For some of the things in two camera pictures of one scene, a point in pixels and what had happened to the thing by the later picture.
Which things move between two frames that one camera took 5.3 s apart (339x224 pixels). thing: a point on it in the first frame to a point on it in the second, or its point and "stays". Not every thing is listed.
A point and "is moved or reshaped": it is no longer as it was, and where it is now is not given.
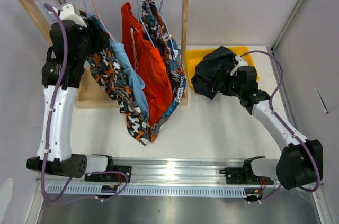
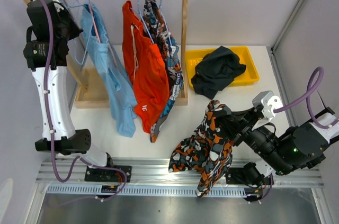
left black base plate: (111, 177) stays
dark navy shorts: (203, 79) stays
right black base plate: (235, 176) stays
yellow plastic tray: (194, 56) stays
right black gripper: (223, 76) to (237, 125)
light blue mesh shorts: (132, 73) to (95, 27)
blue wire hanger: (83, 1) is moved or reshaped
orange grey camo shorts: (111, 77) to (205, 152)
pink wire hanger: (97, 11) to (95, 25)
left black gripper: (101, 41) to (63, 12)
